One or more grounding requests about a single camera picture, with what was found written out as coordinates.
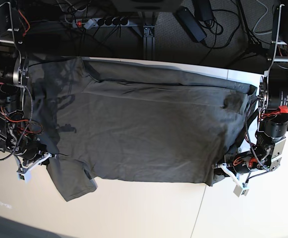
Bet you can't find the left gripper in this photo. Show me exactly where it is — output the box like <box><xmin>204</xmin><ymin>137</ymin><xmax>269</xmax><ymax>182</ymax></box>
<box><xmin>212</xmin><ymin>155</ymin><xmax>258</xmax><ymax>188</ymax></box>

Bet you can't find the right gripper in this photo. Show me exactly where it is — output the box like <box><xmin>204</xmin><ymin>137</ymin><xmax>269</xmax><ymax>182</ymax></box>
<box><xmin>14</xmin><ymin>149</ymin><xmax>68</xmax><ymax>174</ymax></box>

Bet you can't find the grey T-shirt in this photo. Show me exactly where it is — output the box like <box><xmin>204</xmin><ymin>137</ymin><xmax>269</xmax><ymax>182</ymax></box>
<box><xmin>29</xmin><ymin>58</ymin><xmax>257</xmax><ymax>201</ymax></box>

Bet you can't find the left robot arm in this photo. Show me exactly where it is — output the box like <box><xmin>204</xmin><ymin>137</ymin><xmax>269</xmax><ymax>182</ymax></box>
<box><xmin>209</xmin><ymin>0</ymin><xmax>288</xmax><ymax>196</ymax></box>

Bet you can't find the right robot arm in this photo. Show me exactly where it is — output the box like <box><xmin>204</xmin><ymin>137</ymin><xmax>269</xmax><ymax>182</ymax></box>
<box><xmin>0</xmin><ymin>0</ymin><xmax>58</xmax><ymax>180</ymax></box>

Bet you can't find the black power strip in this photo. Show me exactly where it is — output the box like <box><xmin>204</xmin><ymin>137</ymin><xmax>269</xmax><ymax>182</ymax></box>
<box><xmin>71</xmin><ymin>17</ymin><xmax>130</xmax><ymax>30</ymax></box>

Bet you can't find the black power adapter brick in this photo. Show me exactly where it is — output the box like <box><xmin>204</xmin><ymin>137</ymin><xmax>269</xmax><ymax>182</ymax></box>
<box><xmin>174</xmin><ymin>6</ymin><xmax>207</xmax><ymax>43</ymax></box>

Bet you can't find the black tripod stand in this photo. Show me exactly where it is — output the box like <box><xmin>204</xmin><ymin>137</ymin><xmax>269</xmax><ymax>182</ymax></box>
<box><xmin>225</xmin><ymin>0</ymin><xmax>276</xmax><ymax>67</ymax></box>

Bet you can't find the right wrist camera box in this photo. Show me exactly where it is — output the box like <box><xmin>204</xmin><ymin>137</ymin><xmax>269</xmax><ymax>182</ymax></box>
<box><xmin>17</xmin><ymin>168</ymin><xmax>31</xmax><ymax>183</ymax></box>

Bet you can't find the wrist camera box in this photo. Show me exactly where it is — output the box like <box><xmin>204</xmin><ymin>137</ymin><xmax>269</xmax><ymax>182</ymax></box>
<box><xmin>233</xmin><ymin>183</ymin><xmax>249</xmax><ymax>197</ymax></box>
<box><xmin>17</xmin><ymin>168</ymin><xmax>31</xmax><ymax>183</ymax></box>

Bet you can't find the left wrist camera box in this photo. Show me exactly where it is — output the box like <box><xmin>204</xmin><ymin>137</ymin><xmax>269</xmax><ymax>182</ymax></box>
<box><xmin>233</xmin><ymin>183</ymin><xmax>249</xmax><ymax>197</ymax></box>

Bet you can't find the aluminium frame post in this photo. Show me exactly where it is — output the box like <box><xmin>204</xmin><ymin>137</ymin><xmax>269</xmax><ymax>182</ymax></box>
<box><xmin>141</xmin><ymin>11</ymin><xmax>157</xmax><ymax>60</ymax></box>

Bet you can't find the grey cable on floor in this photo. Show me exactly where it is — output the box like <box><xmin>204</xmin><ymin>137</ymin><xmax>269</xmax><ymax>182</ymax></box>
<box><xmin>254</xmin><ymin>0</ymin><xmax>273</xmax><ymax>35</ymax></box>

